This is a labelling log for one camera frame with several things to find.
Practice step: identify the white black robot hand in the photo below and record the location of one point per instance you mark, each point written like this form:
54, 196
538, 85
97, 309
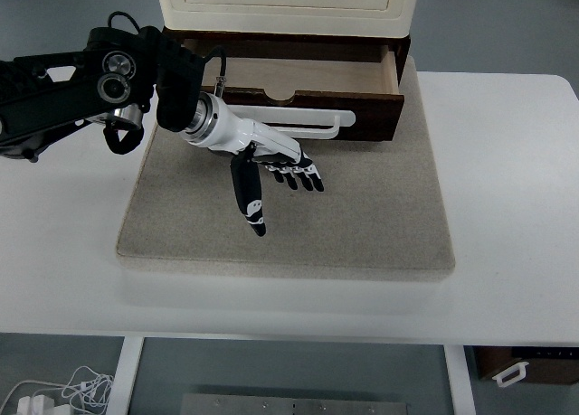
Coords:
217, 128

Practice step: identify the white table leg left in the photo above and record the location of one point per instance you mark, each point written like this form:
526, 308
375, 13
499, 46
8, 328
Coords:
125, 375

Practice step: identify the white table leg right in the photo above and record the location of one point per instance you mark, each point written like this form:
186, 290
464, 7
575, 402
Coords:
459, 380

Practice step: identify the white power adapter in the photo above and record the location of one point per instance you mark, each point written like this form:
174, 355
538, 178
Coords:
35, 405

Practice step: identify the white drawer handle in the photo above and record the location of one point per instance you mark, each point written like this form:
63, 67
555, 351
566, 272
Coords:
302, 123

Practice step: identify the white table leg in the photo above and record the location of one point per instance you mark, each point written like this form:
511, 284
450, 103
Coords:
459, 380
125, 375

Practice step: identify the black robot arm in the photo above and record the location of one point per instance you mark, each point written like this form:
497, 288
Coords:
45, 98

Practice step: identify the dark wooden drawer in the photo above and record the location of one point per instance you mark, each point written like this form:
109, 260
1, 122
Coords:
369, 89

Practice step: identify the brown wooden box on floor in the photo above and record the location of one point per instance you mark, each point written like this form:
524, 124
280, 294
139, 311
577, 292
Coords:
547, 365

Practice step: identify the white handle on floor box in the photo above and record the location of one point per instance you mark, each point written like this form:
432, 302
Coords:
511, 375

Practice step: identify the grey metal plate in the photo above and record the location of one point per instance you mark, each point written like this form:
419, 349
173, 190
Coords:
198, 403

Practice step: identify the grey felt pad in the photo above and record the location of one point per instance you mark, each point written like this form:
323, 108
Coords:
381, 215

